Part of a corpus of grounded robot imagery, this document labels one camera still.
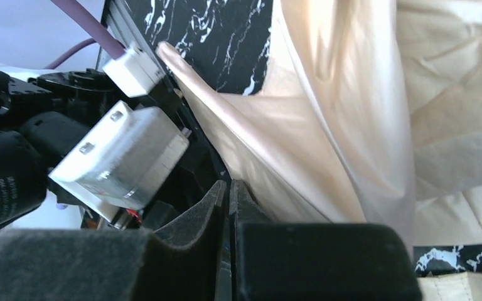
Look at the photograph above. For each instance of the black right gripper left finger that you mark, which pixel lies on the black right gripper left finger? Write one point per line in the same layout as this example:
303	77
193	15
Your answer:
179	261

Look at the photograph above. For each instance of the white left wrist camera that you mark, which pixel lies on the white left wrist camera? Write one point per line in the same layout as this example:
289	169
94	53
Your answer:
122	161

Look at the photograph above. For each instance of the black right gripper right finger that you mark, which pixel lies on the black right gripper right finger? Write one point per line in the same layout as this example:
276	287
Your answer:
314	261

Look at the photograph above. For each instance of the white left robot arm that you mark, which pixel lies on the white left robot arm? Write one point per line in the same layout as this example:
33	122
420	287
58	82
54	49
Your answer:
41	120

